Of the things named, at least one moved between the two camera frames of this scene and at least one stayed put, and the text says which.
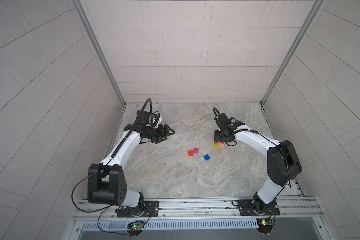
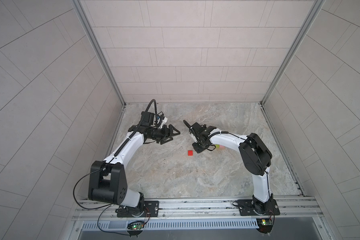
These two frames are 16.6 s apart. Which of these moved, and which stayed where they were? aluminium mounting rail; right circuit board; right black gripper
Moved: right black gripper
Stayed: right circuit board; aluminium mounting rail
